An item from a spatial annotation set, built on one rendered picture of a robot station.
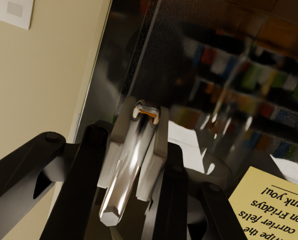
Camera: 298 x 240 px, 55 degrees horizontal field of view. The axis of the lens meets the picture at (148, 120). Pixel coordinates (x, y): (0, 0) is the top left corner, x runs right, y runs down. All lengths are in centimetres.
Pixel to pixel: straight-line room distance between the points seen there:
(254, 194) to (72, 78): 53
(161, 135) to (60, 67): 56
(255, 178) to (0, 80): 64
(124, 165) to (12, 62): 60
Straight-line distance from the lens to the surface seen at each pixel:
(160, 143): 15
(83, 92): 23
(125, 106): 18
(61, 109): 74
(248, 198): 26
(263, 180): 26
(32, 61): 73
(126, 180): 19
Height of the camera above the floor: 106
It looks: 22 degrees up
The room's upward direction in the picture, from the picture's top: 160 degrees counter-clockwise
